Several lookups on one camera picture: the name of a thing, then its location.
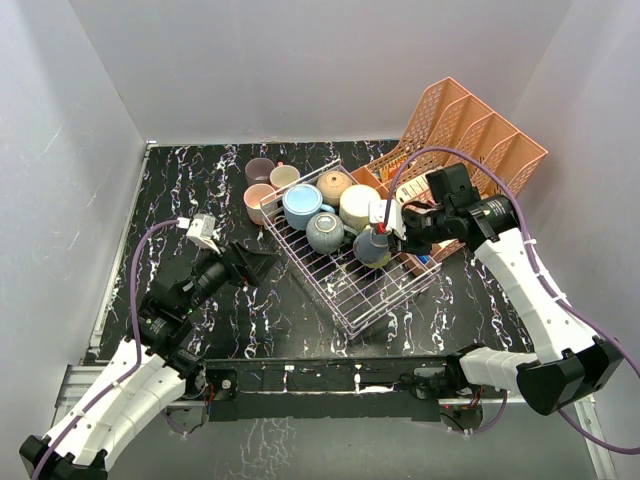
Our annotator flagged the light blue mug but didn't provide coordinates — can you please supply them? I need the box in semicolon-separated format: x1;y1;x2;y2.
282;184;335;230

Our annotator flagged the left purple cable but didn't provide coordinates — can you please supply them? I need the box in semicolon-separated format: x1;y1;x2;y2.
29;219;181;480

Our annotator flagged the white wire dish rack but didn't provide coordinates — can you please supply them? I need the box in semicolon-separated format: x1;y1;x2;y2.
260;189;441;339

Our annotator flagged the black front rail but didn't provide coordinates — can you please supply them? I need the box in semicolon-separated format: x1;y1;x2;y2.
164;354;506;424

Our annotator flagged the purple mug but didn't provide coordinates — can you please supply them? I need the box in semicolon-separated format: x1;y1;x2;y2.
244;157;276;186

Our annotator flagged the beige round mug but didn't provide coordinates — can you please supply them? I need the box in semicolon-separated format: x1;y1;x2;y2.
316;171;353;207

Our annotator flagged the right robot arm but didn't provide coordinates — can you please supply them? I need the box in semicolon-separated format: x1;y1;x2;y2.
389;163;622;415

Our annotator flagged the peach desk organizer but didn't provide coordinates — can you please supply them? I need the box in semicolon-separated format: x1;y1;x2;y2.
364;78;547;260

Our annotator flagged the yellow-green mug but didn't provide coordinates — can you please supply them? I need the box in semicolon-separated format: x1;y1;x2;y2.
366;252;392;269

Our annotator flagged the small grey-blue cup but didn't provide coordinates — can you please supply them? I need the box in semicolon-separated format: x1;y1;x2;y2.
353;226;390;266

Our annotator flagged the purple cable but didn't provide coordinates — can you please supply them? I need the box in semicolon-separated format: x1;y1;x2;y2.
382;146;640;456
29;219;181;480

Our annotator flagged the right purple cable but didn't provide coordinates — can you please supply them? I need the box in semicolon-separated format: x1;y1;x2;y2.
382;146;640;456

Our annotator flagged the pink mug white inside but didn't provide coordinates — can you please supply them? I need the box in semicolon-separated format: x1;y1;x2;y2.
269;165;300;190

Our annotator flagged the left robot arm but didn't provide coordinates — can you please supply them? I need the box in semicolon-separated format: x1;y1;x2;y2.
19;242;277;479

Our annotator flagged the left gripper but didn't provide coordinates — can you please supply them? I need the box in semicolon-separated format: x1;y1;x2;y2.
181;237;280;316

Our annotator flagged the grey mug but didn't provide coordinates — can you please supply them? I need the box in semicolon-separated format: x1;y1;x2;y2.
306;212;359;255

